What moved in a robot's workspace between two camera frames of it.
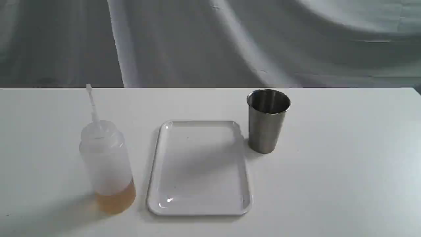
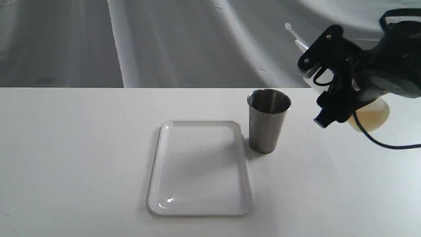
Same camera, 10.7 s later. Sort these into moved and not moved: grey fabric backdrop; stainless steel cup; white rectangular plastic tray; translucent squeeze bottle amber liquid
Moved: translucent squeeze bottle amber liquid
Not moved: white rectangular plastic tray; grey fabric backdrop; stainless steel cup
